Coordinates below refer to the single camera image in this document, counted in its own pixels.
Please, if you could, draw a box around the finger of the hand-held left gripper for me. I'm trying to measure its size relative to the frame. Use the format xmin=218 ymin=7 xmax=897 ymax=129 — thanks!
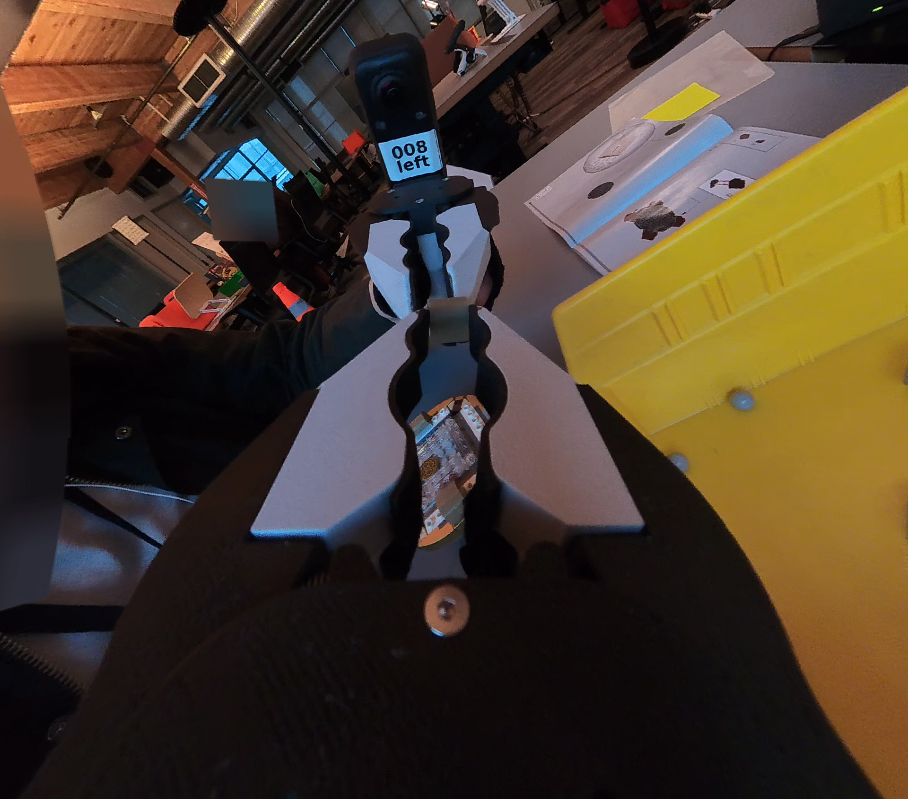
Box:
xmin=436 ymin=202 xmax=495 ymax=308
xmin=364 ymin=219 xmax=421 ymax=322

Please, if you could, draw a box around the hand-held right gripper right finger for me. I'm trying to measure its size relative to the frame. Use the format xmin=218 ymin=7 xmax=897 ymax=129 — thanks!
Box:
xmin=461 ymin=304 xmax=646 ymax=579

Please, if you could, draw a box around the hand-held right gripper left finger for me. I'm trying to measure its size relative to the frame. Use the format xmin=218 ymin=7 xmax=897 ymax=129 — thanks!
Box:
xmin=250 ymin=308 xmax=430 ymax=579

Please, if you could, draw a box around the small tan brick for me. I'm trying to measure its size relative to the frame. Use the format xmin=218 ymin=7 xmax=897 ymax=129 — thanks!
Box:
xmin=429 ymin=297 xmax=471 ymax=346

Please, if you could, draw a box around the round toy brick model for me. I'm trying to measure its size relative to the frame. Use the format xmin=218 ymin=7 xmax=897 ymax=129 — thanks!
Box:
xmin=410 ymin=393 xmax=492 ymax=548

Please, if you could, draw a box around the yellow plastic bin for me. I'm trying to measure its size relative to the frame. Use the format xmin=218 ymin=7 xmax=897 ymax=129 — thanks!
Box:
xmin=552 ymin=86 xmax=908 ymax=799

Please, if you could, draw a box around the person's left forearm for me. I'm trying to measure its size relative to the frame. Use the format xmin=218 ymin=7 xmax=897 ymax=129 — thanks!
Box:
xmin=67 ymin=278 xmax=402 ymax=452

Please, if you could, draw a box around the grey desk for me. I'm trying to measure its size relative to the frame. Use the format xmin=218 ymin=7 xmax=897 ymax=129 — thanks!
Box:
xmin=408 ymin=0 xmax=908 ymax=580

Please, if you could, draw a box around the brown cardboard box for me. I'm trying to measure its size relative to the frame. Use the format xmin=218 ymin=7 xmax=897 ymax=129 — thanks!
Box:
xmin=422 ymin=15 xmax=463 ymax=62

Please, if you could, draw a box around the white black gripper device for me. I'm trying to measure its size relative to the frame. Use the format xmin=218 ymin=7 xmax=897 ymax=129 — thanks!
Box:
xmin=445 ymin=19 xmax=490 ymax=78

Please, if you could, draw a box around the grey background table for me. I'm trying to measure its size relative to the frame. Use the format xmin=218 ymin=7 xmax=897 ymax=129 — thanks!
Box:
xmin=431 ymin=1 xmax=561 ymax=119

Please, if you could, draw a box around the white ceiling vent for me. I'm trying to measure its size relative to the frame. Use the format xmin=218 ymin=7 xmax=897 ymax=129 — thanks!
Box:
xmin=177 ymin=53 xmax=228 ymax=105

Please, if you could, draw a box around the black perforated chair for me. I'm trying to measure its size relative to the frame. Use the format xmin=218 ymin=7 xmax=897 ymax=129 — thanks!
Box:
xmin=67 ymin=388 xmax=214 ymax=495

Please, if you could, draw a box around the instruction booklet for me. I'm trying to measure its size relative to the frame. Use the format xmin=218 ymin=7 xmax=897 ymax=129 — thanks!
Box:
xmin=525 ymin=114 xmax=824 ymax=275

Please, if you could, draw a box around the person's grey hoodie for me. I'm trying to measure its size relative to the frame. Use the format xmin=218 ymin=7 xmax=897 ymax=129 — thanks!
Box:
xmin=53 ymin=483 xmax=200 ymax=608

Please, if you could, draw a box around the yellow sticky note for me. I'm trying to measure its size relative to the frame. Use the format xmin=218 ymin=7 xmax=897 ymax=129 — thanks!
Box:
xmin=642 ymin=83 xmax=721 ymax=122

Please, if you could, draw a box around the white paper sheet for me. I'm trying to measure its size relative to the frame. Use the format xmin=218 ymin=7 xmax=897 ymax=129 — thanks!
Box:
xmin=609 ymin=29 xmax=776 ymax=130

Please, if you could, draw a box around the white frame stand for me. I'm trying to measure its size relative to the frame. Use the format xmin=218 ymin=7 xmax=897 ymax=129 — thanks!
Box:
xmin=475 ymin=0 xmax=527 ymax=43

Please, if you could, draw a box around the black drawstring cord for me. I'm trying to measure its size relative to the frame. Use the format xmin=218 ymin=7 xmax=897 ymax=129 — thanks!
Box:
xmin=71 ymin=487 xmax=166 ymax=550
xmin=0 ymin=602 xmax=123 ymax=634

